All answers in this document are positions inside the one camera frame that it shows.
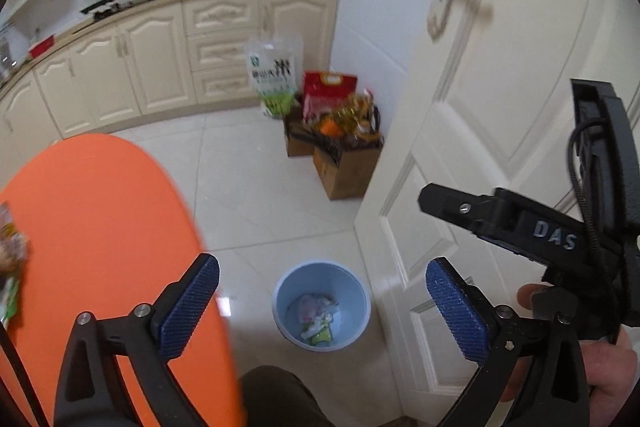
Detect large cardboard box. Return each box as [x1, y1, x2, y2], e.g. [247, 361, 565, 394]
[312, 127, 385, 202]

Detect red gift box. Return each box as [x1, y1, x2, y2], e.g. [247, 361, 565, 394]
[302, 72, 358, 122]

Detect white panel door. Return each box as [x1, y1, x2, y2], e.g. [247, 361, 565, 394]
[355, 0, 640, 423]

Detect cream lower kitchen cabinets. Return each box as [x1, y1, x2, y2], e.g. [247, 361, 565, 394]
[0, 0, 341, 158]

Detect white green rice bag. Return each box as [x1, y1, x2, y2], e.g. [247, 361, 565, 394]
[247, 36, 303, 120]

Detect person's leg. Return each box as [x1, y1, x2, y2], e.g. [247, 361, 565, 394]
[236, 364, 346, 427]

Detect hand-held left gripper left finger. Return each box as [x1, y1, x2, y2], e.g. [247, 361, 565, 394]
[54, 253, 221, 427]

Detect small cardboard box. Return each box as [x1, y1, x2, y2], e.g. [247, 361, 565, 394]
[284, 94, 321, 158]

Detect green checked plastic wrapper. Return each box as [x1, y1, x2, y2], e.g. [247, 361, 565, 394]
[0, 276, 22, 330]

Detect yellow oil jug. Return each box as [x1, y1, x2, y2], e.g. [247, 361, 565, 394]
[310, 89, 383, 152]

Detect black cable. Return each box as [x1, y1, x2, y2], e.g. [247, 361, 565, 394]
[567, 117, 626, 308]

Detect cream cabinet drawer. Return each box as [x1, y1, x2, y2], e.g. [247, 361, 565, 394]
[192, 67, 261, 104]
[182, 0, 261, 35]
[187, 29, 261, 70]

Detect blue plastic trash bin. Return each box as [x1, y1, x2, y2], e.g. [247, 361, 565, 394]
[271, 259, 372, 352]

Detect person's right hand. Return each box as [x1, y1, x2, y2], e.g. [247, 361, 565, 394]
[517, 283, 638, 408]

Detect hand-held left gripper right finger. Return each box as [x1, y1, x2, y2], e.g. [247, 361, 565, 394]
[425, 257, 591, 427]

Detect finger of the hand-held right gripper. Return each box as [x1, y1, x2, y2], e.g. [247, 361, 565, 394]
[419, 183, 501, 235]

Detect red plastic basin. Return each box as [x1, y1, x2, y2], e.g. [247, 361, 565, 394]
[28, 37, 56, 58]

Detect yellow snack wrapper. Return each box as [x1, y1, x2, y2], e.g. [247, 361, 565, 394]
[0, 202, 28, 278]

